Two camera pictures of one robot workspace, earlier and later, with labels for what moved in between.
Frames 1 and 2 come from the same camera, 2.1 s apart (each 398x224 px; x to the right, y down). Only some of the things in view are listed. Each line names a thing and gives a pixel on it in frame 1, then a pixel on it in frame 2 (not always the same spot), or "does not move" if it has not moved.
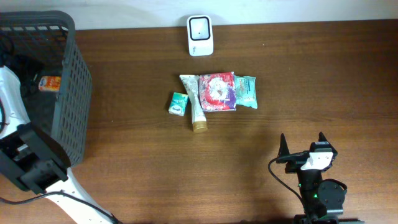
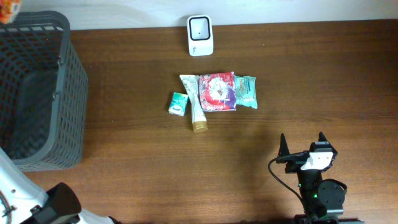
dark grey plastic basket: (43, 43) does not move
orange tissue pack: (50, 83) → (9, 9)
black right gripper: (295, 161) does not move
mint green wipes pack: (245, 91) does not move
